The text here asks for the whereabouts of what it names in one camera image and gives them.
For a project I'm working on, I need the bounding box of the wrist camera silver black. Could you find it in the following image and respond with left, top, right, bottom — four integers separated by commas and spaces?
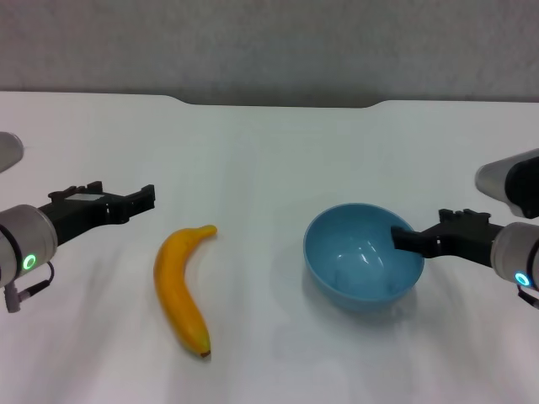
474, 147, 539, 219
0, 131, 24, 174

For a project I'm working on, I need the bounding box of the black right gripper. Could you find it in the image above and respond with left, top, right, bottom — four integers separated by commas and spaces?
391, 208, 504, 269

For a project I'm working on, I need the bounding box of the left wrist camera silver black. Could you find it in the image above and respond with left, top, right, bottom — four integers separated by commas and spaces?
0, 131, 24, 174

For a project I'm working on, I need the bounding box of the left arm black cable plug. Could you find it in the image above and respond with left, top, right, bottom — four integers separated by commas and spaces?
2, 260, 56, 313

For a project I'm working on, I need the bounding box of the blue bowl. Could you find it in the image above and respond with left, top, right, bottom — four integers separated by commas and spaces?
303, 203, 425, 313

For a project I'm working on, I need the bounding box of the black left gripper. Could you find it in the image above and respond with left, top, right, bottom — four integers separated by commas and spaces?
40, 180, 157, 249

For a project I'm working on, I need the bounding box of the arm black cable plug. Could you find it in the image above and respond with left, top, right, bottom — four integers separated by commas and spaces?
515, 285, 539, 311
2, 260, 56, 313

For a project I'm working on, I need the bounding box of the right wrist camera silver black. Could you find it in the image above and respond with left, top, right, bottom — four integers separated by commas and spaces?
474, 147, 539, 219

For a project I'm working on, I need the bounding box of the right arm black cable plug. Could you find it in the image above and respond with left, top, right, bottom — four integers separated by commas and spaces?
515, 285, 539, 311

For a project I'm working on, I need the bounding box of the yellow banana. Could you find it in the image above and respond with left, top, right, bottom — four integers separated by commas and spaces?
152, 224, 219, 359

